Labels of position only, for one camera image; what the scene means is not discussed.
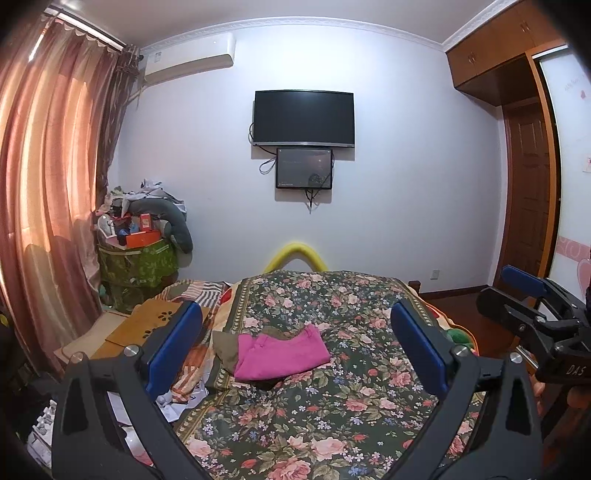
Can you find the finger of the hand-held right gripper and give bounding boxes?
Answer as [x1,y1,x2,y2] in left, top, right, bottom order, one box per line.
[501,264,587,319]
[475,286,561,342]

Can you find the person's right hand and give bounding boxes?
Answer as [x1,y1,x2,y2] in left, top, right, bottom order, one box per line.
[531,378,591,415]

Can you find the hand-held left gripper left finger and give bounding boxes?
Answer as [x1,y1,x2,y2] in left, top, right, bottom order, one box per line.
[50,300,218,480]

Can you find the yellow foam arch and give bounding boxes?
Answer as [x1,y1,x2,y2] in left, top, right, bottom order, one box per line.
[262,240,331,273]

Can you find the black wall television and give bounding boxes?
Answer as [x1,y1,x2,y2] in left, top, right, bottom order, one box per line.
[253,90,355,148]

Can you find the black television cable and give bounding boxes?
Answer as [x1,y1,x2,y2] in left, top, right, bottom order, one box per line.
[248,121,278,175]

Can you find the striped orange blanket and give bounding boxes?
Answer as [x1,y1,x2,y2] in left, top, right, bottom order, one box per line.
[159,279,236,333]

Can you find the small black monitor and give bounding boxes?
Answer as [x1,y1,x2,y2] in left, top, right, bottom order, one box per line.
[276,147,334,190]

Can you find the floral bed blanket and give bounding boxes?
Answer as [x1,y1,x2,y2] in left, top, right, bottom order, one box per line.
[173,270,490,480]

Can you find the brown wooden door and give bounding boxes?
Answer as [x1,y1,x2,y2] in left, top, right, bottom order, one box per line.
[492,102,555,289]

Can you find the pink curtain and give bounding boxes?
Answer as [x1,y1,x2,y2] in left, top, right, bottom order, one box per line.
[0,4,141,374]

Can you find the olive green garment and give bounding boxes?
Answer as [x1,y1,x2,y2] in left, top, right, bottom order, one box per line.
[212,325,296,391]

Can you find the white air conditioner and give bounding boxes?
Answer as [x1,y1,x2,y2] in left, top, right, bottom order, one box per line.
[141,33,237,86]

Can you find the pink pants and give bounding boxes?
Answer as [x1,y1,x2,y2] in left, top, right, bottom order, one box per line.
[233,323,332,381]

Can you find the colourful printed fleece blanket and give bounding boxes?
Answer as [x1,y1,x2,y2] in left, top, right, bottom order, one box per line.
[406,281,483,358]

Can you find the green storage bag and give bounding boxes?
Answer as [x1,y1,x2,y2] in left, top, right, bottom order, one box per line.
[97,237,180,315]

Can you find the white sliding wardrobe door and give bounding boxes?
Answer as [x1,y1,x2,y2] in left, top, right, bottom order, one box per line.
[531,41,591,296]

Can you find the crumpled white paper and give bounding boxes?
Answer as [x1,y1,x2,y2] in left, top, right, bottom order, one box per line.
[156,388,208,423]

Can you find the brown wooden wardrobe cabinet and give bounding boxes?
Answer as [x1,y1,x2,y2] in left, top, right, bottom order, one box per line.
[445,0,580,104]

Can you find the orange box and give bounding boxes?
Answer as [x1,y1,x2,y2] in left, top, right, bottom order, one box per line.
[121,231,163,248]

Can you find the pile of clothes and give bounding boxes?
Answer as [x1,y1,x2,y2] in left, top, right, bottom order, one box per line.
[97,178,185,217]

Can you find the grey plush pillow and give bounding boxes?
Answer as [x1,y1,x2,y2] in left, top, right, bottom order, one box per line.
[124,198,195,254]

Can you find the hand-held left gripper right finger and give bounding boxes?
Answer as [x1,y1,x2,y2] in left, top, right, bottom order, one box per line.
[390,300,543,480]

